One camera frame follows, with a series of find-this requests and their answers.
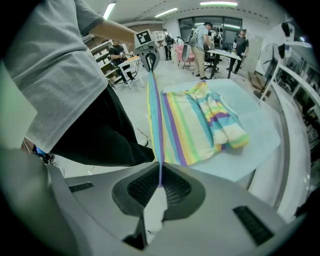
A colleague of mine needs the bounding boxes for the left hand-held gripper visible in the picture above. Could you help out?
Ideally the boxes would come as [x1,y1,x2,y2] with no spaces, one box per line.
[134,29,161,73]

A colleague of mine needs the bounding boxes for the white cubby shelf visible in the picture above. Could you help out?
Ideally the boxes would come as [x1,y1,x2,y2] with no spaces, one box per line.
[151,30,165,48]

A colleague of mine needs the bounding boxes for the black office chair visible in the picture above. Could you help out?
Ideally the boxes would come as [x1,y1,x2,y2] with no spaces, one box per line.
[203,51,221,73]

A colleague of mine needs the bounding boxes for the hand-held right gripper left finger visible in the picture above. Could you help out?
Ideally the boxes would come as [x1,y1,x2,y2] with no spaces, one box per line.
[47,161,161,251]

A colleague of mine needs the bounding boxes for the white frame stand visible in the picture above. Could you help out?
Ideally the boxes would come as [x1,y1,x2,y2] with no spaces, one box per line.
[117,58,146,90]

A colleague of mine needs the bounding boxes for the pink chair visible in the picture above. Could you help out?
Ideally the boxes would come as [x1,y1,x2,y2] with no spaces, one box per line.
[174,44,196,70]

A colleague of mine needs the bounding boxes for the person's black trousers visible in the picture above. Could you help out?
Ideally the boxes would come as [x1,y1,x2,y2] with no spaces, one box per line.
[49,83,156,168]

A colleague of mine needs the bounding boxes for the light blue padded table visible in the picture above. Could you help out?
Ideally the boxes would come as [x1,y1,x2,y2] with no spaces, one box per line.
[161,78,282,183]

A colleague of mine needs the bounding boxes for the white cluttered shelf unit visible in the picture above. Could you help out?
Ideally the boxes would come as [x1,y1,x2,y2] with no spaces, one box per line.
[89,41,120,84]

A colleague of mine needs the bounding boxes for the black standing fan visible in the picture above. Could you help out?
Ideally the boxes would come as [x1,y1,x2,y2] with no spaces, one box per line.
[253,43,283,102]

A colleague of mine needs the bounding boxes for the pastel striped shirt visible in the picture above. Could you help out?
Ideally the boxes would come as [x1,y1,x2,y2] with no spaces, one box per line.
[146,71,250,188]

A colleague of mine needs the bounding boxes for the ceiling light tube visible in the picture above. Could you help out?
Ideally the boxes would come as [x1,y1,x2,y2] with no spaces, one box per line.
[102,2,117,21]
[153,7,179,19]
[199,1,239,7]

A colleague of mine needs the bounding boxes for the person's grey sweatshirt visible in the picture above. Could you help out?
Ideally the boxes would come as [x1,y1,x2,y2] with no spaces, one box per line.
[2,0,110,154]

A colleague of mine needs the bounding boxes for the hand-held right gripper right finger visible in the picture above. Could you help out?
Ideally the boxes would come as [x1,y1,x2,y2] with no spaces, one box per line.
[147,162,288,256]

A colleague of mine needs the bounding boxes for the person's left forearm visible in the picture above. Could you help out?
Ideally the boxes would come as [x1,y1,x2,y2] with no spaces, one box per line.
[89,19,138,46]

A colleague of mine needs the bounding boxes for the white metal shelf rack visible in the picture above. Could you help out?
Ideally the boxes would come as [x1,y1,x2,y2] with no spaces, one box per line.
[258,22,320,208]

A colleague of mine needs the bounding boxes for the brown cardboard box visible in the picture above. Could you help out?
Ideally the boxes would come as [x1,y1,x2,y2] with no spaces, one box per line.
[247,71,272,98]

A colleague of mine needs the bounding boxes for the white work table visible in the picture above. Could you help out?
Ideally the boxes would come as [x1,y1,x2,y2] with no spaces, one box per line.
[204,48,243,80]

